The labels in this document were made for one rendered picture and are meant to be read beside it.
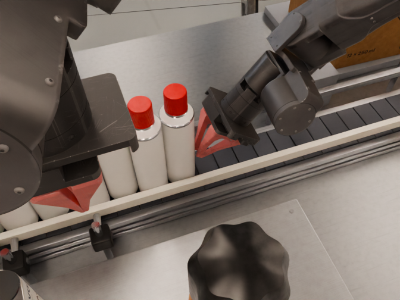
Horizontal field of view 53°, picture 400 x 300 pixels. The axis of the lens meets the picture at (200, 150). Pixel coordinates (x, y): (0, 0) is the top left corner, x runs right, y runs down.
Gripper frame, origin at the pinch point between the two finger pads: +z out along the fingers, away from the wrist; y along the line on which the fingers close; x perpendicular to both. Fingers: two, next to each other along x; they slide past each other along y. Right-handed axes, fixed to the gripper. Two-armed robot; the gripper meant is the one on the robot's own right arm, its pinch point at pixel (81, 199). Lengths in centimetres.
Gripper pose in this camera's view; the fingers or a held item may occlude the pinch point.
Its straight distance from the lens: 33.6
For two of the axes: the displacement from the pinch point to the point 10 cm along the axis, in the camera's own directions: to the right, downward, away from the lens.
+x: -3.5, -7.3, 5.9
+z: 0.1, 6.2, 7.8
